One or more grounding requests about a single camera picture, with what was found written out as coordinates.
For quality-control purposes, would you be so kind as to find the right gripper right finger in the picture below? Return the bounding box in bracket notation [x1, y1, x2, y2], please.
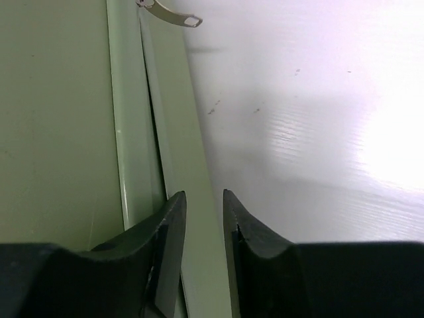
[223, 189, 423, 317]

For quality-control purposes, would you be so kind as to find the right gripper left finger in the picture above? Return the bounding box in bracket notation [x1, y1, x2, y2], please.
[1, 191, 186, 317]

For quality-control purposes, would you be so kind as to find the green hard-shell suitcase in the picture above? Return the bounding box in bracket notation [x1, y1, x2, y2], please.
[1, 1, 231, 317]

